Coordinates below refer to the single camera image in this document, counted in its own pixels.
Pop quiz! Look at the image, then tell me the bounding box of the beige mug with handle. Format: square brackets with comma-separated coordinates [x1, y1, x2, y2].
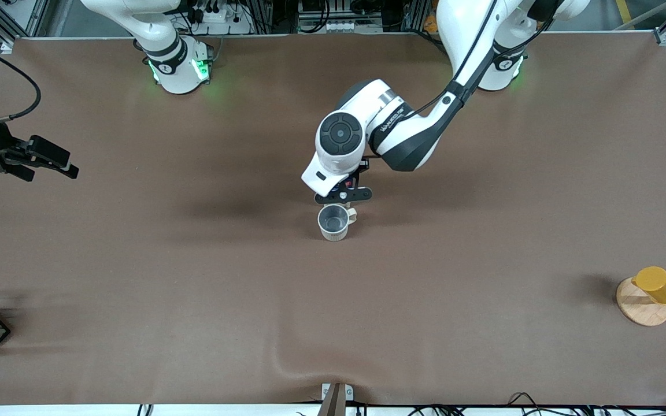
[317, 203, 358, 242]

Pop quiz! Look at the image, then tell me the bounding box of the round wooden cup stand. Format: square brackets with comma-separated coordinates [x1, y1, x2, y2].
[616, 276, 666, 327]

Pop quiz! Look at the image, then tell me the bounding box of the yellow plastic cup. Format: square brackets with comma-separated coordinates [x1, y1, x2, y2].
[632, 266, 666, 305]

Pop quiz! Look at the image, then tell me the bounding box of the slim white power strip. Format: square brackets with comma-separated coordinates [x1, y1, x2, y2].
[327, 20, 383, 33]

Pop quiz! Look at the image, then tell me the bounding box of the brown table cloth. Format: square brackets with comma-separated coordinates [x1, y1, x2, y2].
[0, 32, 666, 406]

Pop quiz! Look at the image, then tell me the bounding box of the large white power strip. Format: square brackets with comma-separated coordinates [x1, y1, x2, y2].
[191, 6, 253, 35]

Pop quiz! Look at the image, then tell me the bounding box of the white table bracket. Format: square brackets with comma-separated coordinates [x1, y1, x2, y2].
[321, 383, 354, 402]

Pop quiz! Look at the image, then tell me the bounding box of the brown post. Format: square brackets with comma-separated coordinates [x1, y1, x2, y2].
[317, 383, 347, 416]

